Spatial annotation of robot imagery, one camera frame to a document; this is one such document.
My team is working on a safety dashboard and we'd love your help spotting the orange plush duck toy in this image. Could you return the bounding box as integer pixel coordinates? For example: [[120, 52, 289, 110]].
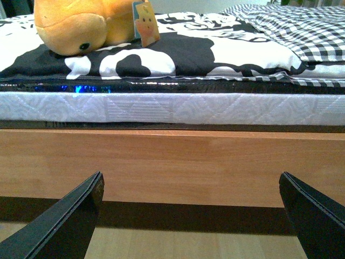
[[33, 0, 135, 56]]

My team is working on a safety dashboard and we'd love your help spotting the black white patterned blanket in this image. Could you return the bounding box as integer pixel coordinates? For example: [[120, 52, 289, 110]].
[[1, 12, 307, 81]]

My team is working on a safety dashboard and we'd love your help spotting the black white checkered pillow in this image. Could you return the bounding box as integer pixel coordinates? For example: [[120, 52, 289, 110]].
[[221, 4, 344, 62]]

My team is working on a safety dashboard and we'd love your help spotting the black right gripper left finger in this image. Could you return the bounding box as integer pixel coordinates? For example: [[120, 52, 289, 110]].
[[1, 172, 104, 258]]

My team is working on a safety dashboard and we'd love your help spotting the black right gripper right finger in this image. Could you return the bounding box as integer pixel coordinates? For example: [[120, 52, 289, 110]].
[[279, 172, 344, 258]]

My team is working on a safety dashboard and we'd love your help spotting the wooden bed frame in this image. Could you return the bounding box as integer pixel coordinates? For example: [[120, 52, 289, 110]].
[[1, 129, 344, 207]]

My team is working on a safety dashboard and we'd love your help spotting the orange paper toy tag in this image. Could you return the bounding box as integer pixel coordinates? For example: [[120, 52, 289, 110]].
[[132, 1, 160, 47]]

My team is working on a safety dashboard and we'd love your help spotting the white quilted mattress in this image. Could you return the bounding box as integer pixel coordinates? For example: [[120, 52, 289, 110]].
[[1, 92, 344, 126]]

